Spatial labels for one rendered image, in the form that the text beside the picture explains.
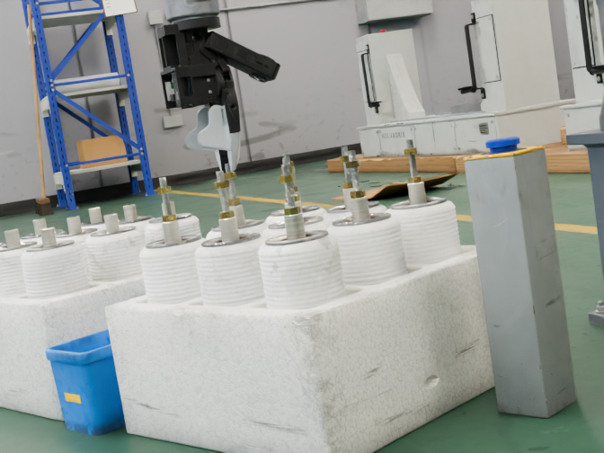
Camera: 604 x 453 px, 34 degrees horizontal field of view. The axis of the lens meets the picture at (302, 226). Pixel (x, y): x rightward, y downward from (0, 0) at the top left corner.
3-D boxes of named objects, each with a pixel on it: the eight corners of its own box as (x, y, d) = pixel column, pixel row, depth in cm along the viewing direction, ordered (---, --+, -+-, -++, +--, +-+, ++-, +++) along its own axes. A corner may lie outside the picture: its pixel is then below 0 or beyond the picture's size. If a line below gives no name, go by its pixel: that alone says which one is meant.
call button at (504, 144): (499, 155, 119) (497, 137, 119) (528, 151, 116) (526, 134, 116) (480, 159, 116) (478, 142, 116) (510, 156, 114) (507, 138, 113)
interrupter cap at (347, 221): (341, 230, 119) (341, 225, 119) (325, 226, 127) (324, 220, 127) (400, 219, 121) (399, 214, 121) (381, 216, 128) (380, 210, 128)
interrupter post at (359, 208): (355, 225, 122) (351, 199, 122) (350, 224, 125) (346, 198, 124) (374, 222, 123) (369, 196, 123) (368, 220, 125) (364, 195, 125)
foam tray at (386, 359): (318, 354, 162) (301, 248, 160) (522, 372, 135) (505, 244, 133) (126, 433, 135) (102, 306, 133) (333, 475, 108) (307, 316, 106)
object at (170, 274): (213, 359, 141) (191, 235, 139) (242, 368, 132) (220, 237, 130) (150, 376, 136) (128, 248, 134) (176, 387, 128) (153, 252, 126)
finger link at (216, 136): (200, 176, 136) (187, 111, 136) (240, 169, 139) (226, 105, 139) (208, 173, 133) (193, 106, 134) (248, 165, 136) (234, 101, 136)
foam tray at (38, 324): (129, 337, 201) (114, 252, 199) (255, 350, 173) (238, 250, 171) (-51, 396, 174) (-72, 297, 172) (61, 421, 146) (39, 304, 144)
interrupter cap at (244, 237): (242, 246, 119) (241, 241, 119) (190, 251, 122) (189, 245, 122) (271, 235, 126) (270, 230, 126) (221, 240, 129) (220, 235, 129)
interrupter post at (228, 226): (235, 244, 122) (230, 218, 122) (218, 245, 123) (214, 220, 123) (244, 241, 125) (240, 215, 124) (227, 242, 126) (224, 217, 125)
